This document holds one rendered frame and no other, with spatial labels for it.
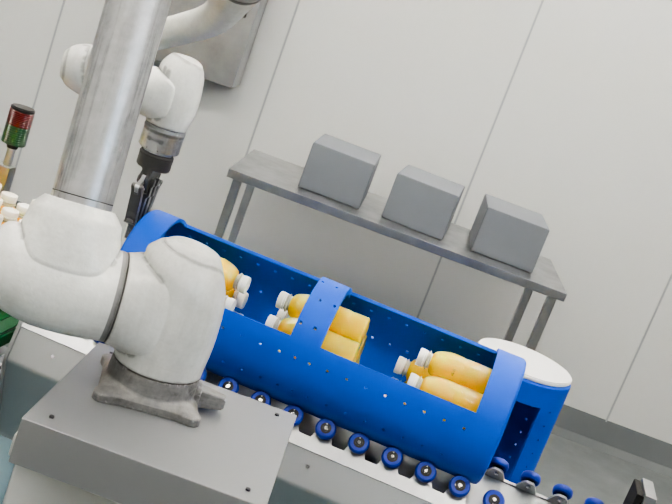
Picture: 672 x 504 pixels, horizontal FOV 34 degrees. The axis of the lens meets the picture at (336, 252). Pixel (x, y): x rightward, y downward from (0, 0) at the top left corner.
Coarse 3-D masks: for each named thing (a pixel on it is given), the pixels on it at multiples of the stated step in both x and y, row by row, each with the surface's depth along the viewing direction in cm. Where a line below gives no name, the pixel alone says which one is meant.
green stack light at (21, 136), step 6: (6, 126) 278; (12, 126) 277; (6, 132) 278; (12, 132) 277; (18, 132) 277; (24, 132) 278; (6, 138) 278; (12, 138) 278; (18, 138) 278; (24, 138) 279; (12, 144) 278; (18, 144) 279; (24, 144) 280
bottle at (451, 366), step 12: (432, 360) 230; (444, 360) 229; (456, 360) 229; (468, 360) 230; (432, 372) 230; (444, 372) 228; (456, 372) 228; (468, 372) 228; (480, 372) 228; (468, 384) 228; (480, 384) 227
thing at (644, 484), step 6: (636, 480) 231; (642, 480) 231; (648, 480) 231; (636, 486) 227; (642, 486) 228; (648, 486) 228; (630, 492) 230; (636, 492) 224; (642, 492) 225; (648, 492) 224; (654, 492) 226; (630, 498) 227; (636, 498) 223; (642, 498) 223; (648, 498) 222; (654, 498) 222
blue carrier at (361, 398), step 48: (144, 240) 229; (288, 288) 248; (336, 288) 231; (240, 336) 224; (288, 336) 222; (384, 336) 246; (432, 336) 241; (240, 384) 234; (288, 384) 225; (336, 384) 222; (384, 384) 220; (384, 432) 224; (432, 432) 220; (480, 432) 217; (480, 480) 225
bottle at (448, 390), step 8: (432, 376) 227; (416, 384) 226; (424, 384) 225; (432, 384) 225; (440, 384) 224; (448, 384) 225; (456, 384) 226; (432, 392) 224; (440, 392) 224; (448, 392) 224; (456, 392) 224; (464, 392) 224; (472, 392) 225; (448, 400) 223; (456, 400) 223; (464, 400) 223; (472, 400) 223; (480, 400) 223; (472, 408) 223
